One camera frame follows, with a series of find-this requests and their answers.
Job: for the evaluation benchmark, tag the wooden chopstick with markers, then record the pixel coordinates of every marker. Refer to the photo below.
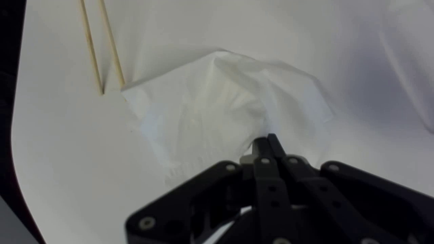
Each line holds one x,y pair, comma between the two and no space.
113,45
92,49

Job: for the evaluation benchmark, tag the white paper towel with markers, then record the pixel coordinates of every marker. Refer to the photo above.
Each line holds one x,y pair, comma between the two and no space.
204,103

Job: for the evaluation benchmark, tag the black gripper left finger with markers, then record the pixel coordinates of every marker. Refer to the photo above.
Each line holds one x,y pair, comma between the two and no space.
181,204

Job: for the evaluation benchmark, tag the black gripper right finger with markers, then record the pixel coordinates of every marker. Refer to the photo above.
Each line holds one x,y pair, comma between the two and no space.
353,198

